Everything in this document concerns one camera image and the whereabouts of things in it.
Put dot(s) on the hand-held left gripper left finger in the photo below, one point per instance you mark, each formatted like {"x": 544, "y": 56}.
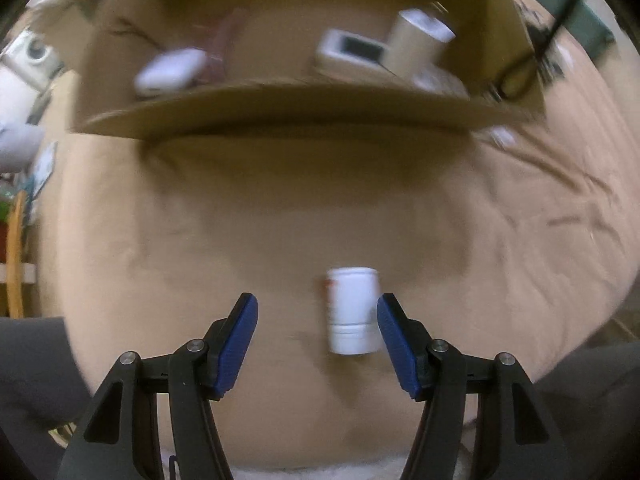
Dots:
{"x": 237, "y": 345}

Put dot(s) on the grey plastic bag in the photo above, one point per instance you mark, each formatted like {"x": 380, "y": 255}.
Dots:
{"x": 17, "y": 145}

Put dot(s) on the beige bed sheet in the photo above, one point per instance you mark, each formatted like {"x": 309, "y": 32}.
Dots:
{"x": 250, "y": 210}

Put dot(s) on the white washing machine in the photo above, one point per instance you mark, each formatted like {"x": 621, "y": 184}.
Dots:
{"x": 30, "y": 52}

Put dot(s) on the person's leg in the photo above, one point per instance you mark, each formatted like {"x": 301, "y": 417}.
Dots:
{"x": 590, "y": 390}
{"x": 35, "y": 385}

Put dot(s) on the white earbuds case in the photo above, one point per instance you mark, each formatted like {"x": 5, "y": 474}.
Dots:
{"x": 172, "y": 70}

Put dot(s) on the wooden railing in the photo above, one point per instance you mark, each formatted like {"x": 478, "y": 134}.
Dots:
{"x": 15, "y": 260}

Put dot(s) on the white remote control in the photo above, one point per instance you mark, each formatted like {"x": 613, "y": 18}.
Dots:
{"x": 350, "y": 50}

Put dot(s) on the small white bottle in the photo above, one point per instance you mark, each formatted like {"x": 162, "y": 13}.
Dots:
{"x": 352, "y": 310}

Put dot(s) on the person's left leg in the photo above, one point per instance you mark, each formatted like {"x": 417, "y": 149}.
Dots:
{"x": 35, "y": 385}

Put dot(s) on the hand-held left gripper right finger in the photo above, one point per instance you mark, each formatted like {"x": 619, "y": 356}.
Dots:
{"x": 397, "y": 345}

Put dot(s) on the brown cardboard box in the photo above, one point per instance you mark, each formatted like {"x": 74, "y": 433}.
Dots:
{"x": 280, "y": 105}

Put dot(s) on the teal padded bed panel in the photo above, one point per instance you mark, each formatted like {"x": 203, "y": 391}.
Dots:
{"x": 585, "y": 20}

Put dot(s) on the white charger plug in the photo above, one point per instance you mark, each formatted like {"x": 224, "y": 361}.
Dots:
{"x": 435, "y": 80}

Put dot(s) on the bathroom scale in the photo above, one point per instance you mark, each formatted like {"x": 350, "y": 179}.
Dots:
{"x": 44, "y": 167}

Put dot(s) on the person's right leg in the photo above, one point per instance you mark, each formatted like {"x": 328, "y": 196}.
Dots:
{"x": 590, "y": 390}

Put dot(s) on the white capped tube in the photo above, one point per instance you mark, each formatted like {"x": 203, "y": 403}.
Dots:
{"x": 412, "y": 45}

